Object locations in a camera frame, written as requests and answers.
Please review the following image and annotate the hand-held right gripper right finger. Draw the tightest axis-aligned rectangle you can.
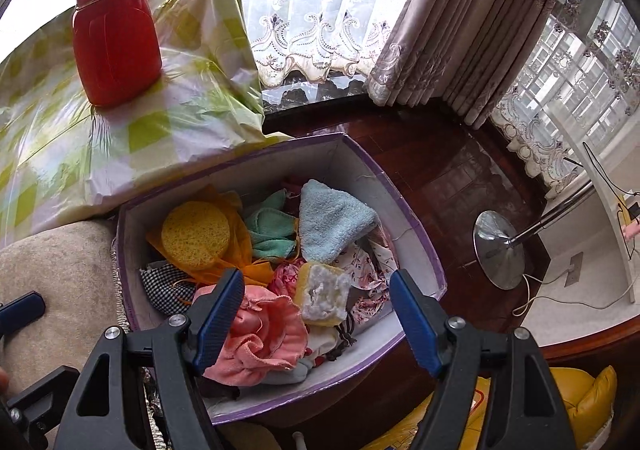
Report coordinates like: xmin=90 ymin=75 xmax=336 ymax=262
xmin=389 ymin=269 xmax=578 ymax=450

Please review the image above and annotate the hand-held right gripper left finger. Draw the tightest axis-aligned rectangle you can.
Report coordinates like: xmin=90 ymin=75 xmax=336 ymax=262
xmin=52 ymin=267 xmax=246 ymax=450

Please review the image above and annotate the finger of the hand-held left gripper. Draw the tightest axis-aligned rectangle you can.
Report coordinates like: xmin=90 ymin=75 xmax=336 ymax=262
xmin=7 ymin=365 xmax=81 ymax=438
xmin=0 ymin=293 xmax=47 ymax=338

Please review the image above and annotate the salmon ruffled cloth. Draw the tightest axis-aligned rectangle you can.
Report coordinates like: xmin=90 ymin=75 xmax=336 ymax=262
xmin=192 ymin=283 xmax=308 ymax=361

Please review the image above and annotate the white cardboard box purple rim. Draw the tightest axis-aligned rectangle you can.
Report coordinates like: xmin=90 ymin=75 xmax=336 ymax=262
xmin=114 ymin=131 xmax=447 ymax=427

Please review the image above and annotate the black white houndstooth cloth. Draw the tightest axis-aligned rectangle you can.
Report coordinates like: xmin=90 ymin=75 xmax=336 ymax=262
xmin=139 ymin=261 xmax=201 ymax=317

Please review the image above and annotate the floral print pouch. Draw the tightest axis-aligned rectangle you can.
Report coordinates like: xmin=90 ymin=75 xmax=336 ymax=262
xmin=345 ymin=230 xmax=396 ymax=331

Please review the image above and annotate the orange organza bag yellow sponge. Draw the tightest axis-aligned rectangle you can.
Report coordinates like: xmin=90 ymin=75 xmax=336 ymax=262
xmin=145 ymin=184 xmax=281 ymax=288

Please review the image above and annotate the green cloth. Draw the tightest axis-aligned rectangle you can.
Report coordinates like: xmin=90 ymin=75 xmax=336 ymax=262
xmin=243 ymin=189 xmax=303 ymax=263

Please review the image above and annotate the yellow sponge white scourer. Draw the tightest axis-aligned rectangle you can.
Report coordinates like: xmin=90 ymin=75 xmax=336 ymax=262
xmin=292 ymin=260 xmax=352 ymax=328

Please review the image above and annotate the light blue towel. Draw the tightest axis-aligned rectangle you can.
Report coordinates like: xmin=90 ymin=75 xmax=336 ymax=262
xmin=299 ymin=179 xmax=379 ymax=265

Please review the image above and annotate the beige plush cushion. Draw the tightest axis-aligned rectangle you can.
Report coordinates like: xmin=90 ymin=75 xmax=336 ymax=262
xmin=0 ymin=220 xmax=125 ymax=450

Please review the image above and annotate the chrome floor lamp base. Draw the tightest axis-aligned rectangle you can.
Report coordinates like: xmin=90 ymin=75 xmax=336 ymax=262
xmin=472 ymin=180 xmax=596 ymax=291

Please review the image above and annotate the grey floor socket plate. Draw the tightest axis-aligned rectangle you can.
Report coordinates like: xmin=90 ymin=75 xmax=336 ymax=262
xmin=564 ymin=253 xmax=584 ymax=287

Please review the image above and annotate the green checkered plastic tablecloth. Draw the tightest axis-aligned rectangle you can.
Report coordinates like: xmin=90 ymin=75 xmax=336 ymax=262
xmin=0 ymin=0 xmax=266 ymax=248

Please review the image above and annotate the yellow plastic bag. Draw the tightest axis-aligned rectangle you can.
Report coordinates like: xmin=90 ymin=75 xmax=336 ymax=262
xmin=372 ymin=365 xmax=618 ymax=450

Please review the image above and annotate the white curved furniture panel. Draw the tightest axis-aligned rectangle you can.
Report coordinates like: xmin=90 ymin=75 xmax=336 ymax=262
xmin=547 ymin=100 xmax=640 ymax=303

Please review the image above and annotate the white lace curtain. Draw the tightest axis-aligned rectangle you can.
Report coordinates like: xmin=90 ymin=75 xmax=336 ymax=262
xmin=240 ymin=0 xmax=396 ymax=86
xmin=490 ymin=0 xmax=640 ymax=191

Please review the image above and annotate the dark marble window sill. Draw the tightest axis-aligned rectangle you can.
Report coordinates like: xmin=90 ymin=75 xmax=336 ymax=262
xmin=262 ymin=75 xmax=366 ymax=113

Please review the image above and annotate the red thermos flask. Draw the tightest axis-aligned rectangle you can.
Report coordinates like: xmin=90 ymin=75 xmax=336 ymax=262
xmin=71 ymin=0 xmax=164 ymax=108

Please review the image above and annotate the beige patterned curtain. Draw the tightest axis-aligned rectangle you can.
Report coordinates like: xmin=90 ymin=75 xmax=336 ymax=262
xmin=362 ymin=0 xmax=588 ymax=128

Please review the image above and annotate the white cable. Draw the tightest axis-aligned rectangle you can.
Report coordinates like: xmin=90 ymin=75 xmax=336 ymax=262
xmin=512 ymin=273 xmax=631 ymax=318

